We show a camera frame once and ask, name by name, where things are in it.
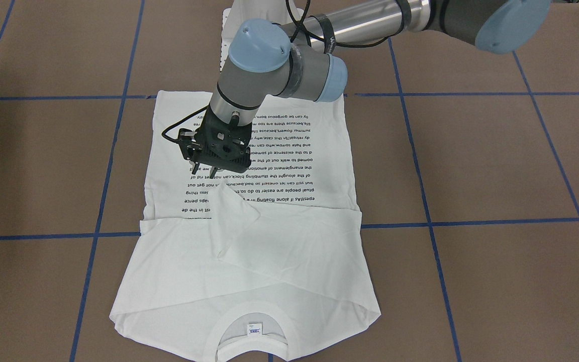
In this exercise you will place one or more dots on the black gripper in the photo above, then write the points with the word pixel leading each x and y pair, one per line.
pixel 189 147

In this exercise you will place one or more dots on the white long-sleeve printed shirt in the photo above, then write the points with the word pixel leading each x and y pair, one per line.
pixel 269 260

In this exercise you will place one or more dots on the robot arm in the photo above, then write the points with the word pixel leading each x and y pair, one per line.
pixel 296 61

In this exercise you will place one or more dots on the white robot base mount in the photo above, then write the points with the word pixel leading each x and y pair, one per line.
pixel 273 11

